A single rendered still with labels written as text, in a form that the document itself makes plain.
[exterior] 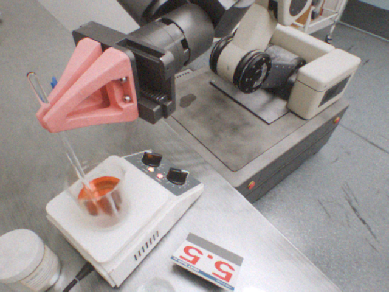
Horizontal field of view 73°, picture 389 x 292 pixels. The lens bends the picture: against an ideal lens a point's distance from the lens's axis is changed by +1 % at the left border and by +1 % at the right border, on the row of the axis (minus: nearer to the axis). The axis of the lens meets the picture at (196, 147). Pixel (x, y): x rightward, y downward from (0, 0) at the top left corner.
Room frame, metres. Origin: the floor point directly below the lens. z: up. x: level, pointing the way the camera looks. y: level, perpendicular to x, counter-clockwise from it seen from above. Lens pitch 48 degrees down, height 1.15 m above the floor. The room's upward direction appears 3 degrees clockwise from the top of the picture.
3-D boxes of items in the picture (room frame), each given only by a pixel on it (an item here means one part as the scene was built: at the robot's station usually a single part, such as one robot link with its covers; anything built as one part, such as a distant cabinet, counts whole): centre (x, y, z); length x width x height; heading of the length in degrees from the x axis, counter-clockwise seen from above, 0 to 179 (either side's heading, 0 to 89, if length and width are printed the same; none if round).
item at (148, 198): (0.18, 0.11, 0.83); 0.12 x 0.12 x 0.01; 54
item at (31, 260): (0.11, 0.21, 0.79); 0.06 x 0.06 x 0.08
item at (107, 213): (0.16, 0.11, 0.88); 0.07 x 0.06 x 0.08; 116
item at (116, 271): (0.20, 0.10, 0.79); 0.22 x 0.13 x 0.08; 144
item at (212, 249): (0.13, -0.02, 0.77); 0.09 x 0.06 x 0.04; 67
